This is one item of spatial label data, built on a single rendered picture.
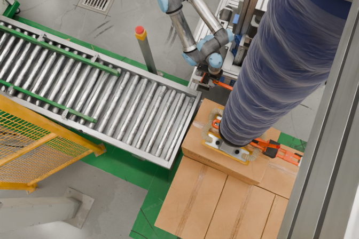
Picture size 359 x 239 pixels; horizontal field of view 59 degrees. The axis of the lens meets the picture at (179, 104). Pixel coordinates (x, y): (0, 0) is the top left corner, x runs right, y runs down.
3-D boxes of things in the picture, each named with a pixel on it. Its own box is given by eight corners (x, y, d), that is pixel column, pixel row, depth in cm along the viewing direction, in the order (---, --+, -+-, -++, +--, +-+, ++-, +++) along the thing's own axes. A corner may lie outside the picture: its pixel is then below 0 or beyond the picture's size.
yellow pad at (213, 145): (200, 144, 216) (200, 142, 211) (206, 130, 218) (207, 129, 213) (247, 166, 211) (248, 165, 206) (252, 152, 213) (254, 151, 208)
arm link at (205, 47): (210, 39, 193) (220, 53, 191) (195, 48, 192) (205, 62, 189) (211, 32, 186) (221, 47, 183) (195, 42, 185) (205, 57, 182)
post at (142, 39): (150, 79, 342) (134, 33, 246) (153, 73, 343) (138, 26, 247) (156, 81, 341) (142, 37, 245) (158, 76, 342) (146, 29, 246)
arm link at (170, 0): (210, 59, 216) (180, -17, 186) (192, 71, 215) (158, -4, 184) (203, 54, 226) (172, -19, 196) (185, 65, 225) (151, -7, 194)
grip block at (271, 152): (261, 153, 203) (263, 152, 197) (267, 140, 205) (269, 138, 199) (273, 159, 202) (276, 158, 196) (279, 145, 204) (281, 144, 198)
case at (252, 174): (182, 153, 265) (180, 145, 226) (202, 110, 274) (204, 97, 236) (250, 184, 256) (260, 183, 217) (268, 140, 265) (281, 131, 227)
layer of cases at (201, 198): (158, 221, 289) (154, 225, 250) (200, 122, 312) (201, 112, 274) (286, 279, 272) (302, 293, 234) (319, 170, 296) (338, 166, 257)
